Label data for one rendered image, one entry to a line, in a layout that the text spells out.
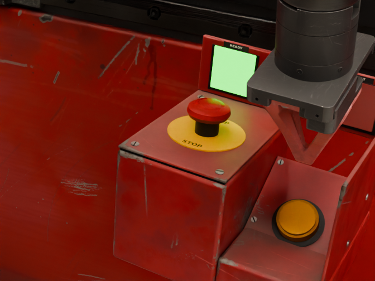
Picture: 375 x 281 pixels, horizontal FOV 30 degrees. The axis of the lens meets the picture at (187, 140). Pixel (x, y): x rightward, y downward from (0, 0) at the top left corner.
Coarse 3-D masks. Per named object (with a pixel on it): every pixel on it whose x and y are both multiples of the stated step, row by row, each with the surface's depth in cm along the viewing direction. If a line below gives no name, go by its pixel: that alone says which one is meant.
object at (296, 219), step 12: (288, 204) 63; (300, 204) 63; (276, 216) 63; (288, 216) 63; (300, 216) 63; (312, 216) 62; (288, 228) 62; (300, 228) 62; (312, 228) 62; (300, 240) 62
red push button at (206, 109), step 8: (192, 104) 63; (200, 104) 62; (208, 104) 62; (216, 104) 63; (224, 104) 63; (192, 112) 62; (200, 112) 61; (208, 112) 61; (216, 112) 62; (224, 112) 62; (200, 120) 62; (208, 120) 61; (216, 120) 61; (224, 120) 62; (200, 128) 63; (208, 128) 63; (216, 128) 63; (208, 136) 63
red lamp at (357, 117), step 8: (368, 88) 64; (360, 96) 64; (368, 96) 64; (360, 104) 65; (368, 104) 64; (352, 112) 65; (360, 112) 65; (368, 112) 65; (344, 120) 66; (352, 120) 66; (360, 120) 65; (368, 120) 65; (360, 128) 66; (368, 128) 65
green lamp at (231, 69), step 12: (216, 48) 70; (216, 60) 70; (228, 60) 70; (240, 60) 69; (252, 60) 68; (216, 72) 71; (228, 72) 70; (240, 72) 69; (252, 72) 69; (216, 84) 71; (228, 84) 71; (240, 84) 70
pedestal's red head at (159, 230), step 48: (192, 96) 71; (144, 144) 61; (144, 192) 61; (192, 192) 58; (240, 192) 61; (288, 192) 65; (336, 192) 64; (144, 240) 63; (192, 240) 60; (240, 240) 62; (336, 240) 56
